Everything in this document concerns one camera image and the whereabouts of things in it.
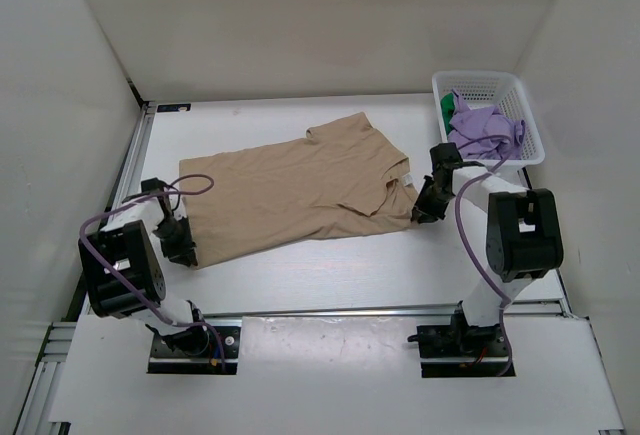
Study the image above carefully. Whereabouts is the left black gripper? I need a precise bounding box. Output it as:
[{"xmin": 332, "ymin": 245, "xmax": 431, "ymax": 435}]
[{"xmin": 152, "ymin": 214, "xmax": 198, "ymax": 267}]

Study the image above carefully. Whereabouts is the beige t shirt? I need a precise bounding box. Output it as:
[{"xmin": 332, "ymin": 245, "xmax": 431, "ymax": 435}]
[{"xmin": 179, "ymin": 112, "xmax": 418, "ymax": 268}]

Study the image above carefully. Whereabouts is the purple t shirt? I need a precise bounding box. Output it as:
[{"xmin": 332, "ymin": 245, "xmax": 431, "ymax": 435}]
[{"xmin": 446, "ymin": 90, "xmax": 527, "ymax": 160}]

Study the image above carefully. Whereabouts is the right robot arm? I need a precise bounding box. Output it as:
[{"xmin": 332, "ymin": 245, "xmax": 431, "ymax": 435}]
[{"xmin": 412, "ymin": 165, "xmax": 564, "ymax": 355}]

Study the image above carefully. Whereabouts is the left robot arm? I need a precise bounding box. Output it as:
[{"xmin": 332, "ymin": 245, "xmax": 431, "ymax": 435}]
[{"xmin": 78, "ymin": 196, "xmax": 210, "ymax": 355}]

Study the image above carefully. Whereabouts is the green t shirt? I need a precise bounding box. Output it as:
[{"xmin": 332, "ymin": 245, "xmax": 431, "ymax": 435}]
[{"xmin": 440, "ymin": 92, "xmax": 456, "ymax": 134}]

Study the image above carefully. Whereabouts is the blue label sticker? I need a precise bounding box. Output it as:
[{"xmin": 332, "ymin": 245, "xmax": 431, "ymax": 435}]
[{"xmin": 156, "ymin": 103, "xmax": 191, "ymax": 113}]

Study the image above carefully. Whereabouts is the white plastic basket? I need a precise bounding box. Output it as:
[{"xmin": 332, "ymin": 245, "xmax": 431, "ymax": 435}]
[{"xmin": 432, "ymin": 70, "xmax": 545, "ymax": 174}]

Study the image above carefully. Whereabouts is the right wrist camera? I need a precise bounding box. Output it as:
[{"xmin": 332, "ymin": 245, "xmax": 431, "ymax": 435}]
[{"xmin": 430, "ymin": 142, "xmax": 463, "ymax": 172}]

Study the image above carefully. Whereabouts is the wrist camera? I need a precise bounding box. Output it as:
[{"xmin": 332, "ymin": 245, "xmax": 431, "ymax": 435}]
[
  {"xmin": 141, "ymin": 178, "xmax": 187, "ymax": 224},
  {"xmin": 430, "ymin": 142, "xmax": 463, "ymax": 172}
]

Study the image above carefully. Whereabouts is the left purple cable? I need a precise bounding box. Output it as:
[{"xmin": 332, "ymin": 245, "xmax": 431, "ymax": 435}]
[{"xmin": 79, "ymin": 174, "xmax": 226, "ymax": 371}]

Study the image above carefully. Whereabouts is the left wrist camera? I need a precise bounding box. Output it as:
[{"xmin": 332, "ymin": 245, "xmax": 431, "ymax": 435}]
[{"xmin": 141, "ymin": 178, "xmax": 187, "ymax": 224}]

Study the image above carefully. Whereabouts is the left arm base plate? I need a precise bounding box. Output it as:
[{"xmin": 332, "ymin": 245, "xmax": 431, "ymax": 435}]
[{"xmin": 147, "ymin": 325, "xmax": 241, "ymax": 375}]

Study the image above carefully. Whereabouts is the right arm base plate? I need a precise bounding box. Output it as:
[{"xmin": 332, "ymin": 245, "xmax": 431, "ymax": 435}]
[{"xmin": 407, "ymin": 325, "xmax": 516, "ymax": 379}]

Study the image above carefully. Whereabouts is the aluminium frame rail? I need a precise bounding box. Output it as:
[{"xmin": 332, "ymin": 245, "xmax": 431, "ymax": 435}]
[{"xmin": 13, "ymin": 101, "xmax": 153, "ymax": 434}]

